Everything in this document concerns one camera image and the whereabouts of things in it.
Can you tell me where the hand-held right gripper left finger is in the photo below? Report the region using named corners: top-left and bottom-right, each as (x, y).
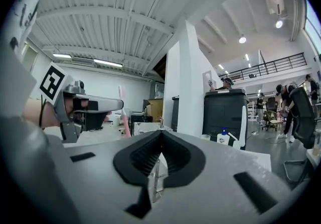
top-left (64, 130), bottom-right (163, 224)

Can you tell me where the ceiling air conditioner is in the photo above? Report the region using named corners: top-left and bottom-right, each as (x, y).
top-left (71, 57), bottom-right (95, 66)

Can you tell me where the black wrist band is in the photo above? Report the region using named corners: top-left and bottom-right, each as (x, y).
top-left (39, 94), bottom-right (48, 128)

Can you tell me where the black office chair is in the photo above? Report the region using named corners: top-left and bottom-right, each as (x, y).
top-left (283, 86), bottom-right (318, 190)

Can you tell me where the white pump bottle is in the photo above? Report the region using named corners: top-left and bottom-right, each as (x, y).
top-left (216, 127), bottom-right (230, 146)

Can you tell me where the cardboard box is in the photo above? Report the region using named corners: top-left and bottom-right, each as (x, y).
top-left (145, 98), bottom-right (164, 123)

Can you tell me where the pink toothbrush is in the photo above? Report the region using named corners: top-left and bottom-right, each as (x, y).
top-left (118, 85), bottom-right (131, 139)

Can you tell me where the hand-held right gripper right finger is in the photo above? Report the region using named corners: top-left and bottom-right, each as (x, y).
top-left (140, 130), bottom-right (293, 224)

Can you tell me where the person's white shirt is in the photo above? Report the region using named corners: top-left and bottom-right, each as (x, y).
top-left (0, 0), bottom-right (66, 118)

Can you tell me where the black metal railing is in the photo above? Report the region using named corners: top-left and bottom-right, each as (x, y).
top-left (218, 52), bottom-right (308, 82)

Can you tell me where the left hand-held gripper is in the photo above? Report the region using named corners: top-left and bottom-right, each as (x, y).
top-left (39, 61), bottom-right (125, 144)

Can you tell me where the person's left hand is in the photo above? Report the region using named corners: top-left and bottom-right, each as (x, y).
top-left (62, 97), bottom-right (113, 128)

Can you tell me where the person's left forearm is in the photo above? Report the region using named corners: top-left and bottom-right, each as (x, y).
top-left (22, 97), bottom-right (62, 130)

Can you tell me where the white sign board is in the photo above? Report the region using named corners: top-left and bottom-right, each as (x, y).
top-left (202, 70), bottom-right (214, 92)

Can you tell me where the white plastic stand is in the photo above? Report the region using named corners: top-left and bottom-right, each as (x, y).
top-left (228, 105), bottom-right (248, 150)

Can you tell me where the large black bin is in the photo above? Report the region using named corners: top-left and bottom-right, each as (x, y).
top-left (202, 88), bottom-right (249, 151)

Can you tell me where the wicker chair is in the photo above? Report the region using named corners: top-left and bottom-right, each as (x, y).
top-left (262, 110), bottom-right (283, 132)

